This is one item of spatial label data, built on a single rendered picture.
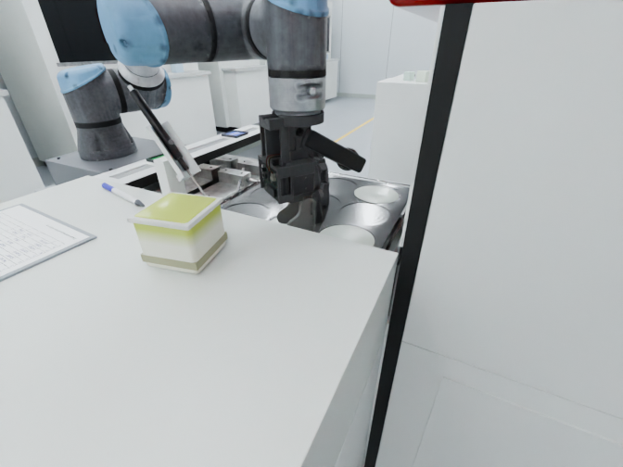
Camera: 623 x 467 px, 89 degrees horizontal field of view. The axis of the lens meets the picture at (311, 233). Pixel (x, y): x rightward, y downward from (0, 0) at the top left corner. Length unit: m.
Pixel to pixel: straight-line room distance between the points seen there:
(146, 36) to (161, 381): 0.35
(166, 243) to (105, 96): 0.74
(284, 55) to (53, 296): 0.36
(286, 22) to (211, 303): 0.31
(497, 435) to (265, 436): 0.42
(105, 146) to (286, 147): 0.72
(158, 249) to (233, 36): 0.28
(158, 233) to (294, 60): 0.25
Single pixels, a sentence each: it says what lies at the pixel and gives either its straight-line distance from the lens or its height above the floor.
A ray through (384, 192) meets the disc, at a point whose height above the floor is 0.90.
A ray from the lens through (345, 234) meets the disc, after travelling 0.57.
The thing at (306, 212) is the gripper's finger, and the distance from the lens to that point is 0.49.
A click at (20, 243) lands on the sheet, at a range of 0.56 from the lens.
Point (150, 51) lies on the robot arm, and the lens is 0.45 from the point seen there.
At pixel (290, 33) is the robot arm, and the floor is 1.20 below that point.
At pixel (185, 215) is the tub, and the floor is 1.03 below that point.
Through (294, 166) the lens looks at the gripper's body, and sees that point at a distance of 0.44.
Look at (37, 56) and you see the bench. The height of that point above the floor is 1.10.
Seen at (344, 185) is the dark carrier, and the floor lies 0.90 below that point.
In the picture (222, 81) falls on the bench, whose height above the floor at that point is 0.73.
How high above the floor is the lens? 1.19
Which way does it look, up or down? 31 degrees down
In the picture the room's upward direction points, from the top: straight up
